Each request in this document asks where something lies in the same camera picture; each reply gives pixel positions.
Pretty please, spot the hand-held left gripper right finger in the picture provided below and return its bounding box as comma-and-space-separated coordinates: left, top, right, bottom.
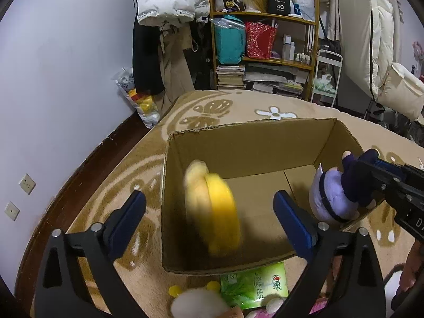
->
273, 190, 388, 318

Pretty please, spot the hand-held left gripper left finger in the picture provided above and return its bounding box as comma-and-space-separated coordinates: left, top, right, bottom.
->
33, 190, 148, 318

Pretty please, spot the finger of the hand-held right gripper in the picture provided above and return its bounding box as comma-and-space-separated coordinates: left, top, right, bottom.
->
356, 149, 407, 181
363, 172, 400, 207

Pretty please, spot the purple plush doll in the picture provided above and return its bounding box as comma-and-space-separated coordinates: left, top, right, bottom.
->
308, 151, 376, 222

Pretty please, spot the green tissue packet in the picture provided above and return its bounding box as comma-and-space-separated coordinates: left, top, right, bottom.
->
219, 262, 289, 309

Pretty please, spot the yellow plush toy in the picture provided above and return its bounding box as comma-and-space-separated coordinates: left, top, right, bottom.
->
184, 161, 242, 257

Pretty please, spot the cardboard box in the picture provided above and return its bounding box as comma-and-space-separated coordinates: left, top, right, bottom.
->
161, 117, 386, 275

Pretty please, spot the pink plush toy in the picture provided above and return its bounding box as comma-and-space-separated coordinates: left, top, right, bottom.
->
245, 298, 328, 318

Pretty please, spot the white fluffy plush toy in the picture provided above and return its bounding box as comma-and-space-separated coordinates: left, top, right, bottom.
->
168, 280, 232, 318

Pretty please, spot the person's right hand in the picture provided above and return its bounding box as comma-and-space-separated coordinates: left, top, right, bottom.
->
399, 240, 424, 290

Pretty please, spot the pale green bag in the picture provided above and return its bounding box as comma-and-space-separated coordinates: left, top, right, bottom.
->
313, 74, 337, 95

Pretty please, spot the clear plastic bag of toys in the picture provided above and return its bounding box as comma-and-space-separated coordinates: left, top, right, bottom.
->
113, 67, 163, 129

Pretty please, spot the white trolley cart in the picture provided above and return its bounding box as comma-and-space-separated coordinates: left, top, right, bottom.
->
311, 49, 343, 107

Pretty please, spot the cream padded folding chair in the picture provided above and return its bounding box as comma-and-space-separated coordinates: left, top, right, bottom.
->
338, 0, 424, 121

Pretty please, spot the pile of papers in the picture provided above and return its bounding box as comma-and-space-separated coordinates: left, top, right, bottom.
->
243, 63, 308, 95

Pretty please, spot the beige trench coat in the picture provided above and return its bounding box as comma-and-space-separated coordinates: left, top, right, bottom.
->
157, 23, 196, 115

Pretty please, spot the stack of books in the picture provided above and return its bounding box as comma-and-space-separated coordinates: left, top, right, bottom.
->
216, 64, 246, 90

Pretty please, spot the black coat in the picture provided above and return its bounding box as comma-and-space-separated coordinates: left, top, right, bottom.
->
132, 0, 166, 95

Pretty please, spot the red patterned bag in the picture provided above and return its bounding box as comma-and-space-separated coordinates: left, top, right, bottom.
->
245, 21, 277, 60

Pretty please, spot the black hanging garment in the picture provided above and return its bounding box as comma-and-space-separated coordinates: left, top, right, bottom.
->
190, 18, 216, 91

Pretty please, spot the black box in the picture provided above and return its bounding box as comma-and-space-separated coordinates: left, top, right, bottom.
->
268, 0, 292, 15

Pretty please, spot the teal bag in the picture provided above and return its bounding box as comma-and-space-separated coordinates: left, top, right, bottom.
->
212, 15, 246, 65

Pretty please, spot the wooden shelf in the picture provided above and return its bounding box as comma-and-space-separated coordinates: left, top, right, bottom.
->
209, 0, 320, 101

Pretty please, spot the white puffer jacket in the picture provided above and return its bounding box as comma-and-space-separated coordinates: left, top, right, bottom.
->
137, 0, 211, 27

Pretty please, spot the wall socket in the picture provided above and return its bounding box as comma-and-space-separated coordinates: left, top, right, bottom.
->
4, 201, 20, 221
18, 173, 36, 195

